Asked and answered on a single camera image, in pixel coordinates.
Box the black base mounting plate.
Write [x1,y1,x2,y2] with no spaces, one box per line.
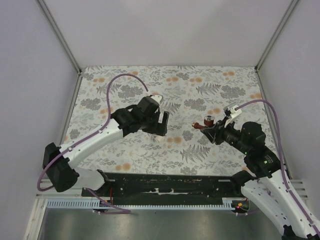
[95,173,243,207]

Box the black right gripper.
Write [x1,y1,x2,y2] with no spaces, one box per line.
[200,115,251,155]

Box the white pipe elbow fitting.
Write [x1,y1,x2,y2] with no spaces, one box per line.
[153,135,165,143]

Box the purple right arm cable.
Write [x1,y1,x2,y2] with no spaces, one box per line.
[234,99,320,233]

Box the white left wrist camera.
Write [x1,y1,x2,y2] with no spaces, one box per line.
[149,94,163,105]

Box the floral patterned table mat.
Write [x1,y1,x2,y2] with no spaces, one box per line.
[64,66,276,176]

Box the right aluminium frame post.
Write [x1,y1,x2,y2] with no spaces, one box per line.
[254,0,300,73]

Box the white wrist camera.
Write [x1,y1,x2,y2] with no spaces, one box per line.
[149,94,163,105]
[223,104,242,128]

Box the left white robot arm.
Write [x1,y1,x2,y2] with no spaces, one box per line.
[42,95,170,197]

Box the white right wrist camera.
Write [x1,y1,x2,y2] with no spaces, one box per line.
[223,104,242,128]

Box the left aluminium frame post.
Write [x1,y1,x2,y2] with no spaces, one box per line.
[36,0,82,75]

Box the white slotted cable duct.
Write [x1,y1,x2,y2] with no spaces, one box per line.
[46,198,236,210]

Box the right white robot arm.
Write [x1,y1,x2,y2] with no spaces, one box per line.
[200,120,320,240]

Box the aluminium frame post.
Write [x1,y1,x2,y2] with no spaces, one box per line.
[36,0,82,75]
[254,0,300,73]

